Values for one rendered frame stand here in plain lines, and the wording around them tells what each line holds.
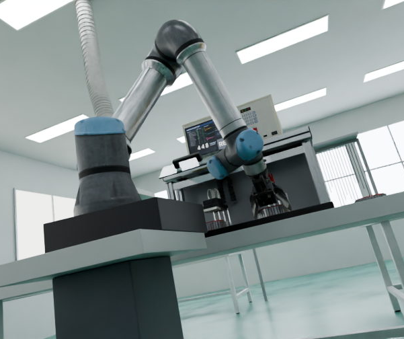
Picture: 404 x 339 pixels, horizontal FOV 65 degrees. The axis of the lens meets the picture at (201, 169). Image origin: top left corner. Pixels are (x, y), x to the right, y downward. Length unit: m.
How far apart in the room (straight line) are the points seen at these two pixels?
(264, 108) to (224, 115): 0.60
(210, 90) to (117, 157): 0.33
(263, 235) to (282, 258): 6.71
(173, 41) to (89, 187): 0.48
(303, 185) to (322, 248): 6.17
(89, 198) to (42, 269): 0.16
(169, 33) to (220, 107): 0.26
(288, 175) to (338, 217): 0.58
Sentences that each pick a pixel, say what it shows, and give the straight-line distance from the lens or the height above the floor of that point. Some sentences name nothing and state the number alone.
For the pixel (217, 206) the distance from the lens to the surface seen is 1.32.
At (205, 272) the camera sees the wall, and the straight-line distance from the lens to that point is 8.11.
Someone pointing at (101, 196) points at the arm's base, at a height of 0.85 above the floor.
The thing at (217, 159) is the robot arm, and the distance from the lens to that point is 0.96.
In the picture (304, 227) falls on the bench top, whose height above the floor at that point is 0.71.
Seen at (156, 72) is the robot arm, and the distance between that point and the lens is 1.02.
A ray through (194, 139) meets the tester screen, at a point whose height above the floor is 1.23.
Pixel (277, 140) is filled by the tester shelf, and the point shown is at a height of 1.10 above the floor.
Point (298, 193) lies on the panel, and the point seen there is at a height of 0.88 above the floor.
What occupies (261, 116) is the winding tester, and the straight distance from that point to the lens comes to 1.45.
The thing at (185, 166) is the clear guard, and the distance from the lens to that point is 1.19.
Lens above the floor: 0.68
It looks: 16 degrees up
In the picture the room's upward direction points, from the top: 12 degrees counter-clockwise
